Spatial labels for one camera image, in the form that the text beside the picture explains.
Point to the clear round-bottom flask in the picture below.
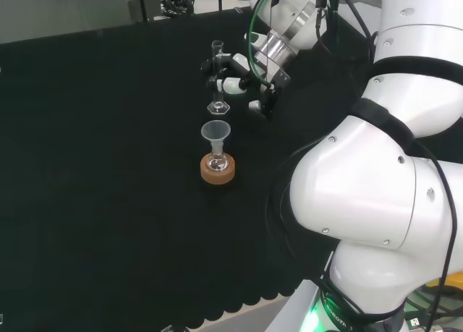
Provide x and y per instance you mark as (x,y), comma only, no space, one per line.
(217,163)

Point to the black bench cloth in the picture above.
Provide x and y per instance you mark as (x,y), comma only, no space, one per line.
(108,165)

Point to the clear glass graduated cylinder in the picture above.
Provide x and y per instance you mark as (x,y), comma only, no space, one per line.
(218,109)

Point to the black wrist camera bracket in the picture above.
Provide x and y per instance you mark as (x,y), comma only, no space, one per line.
(280,79)

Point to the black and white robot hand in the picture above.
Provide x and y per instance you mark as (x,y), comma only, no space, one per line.
(235,85)

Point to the clear plastic funnel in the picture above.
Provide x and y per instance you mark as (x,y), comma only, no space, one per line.
(215,130)

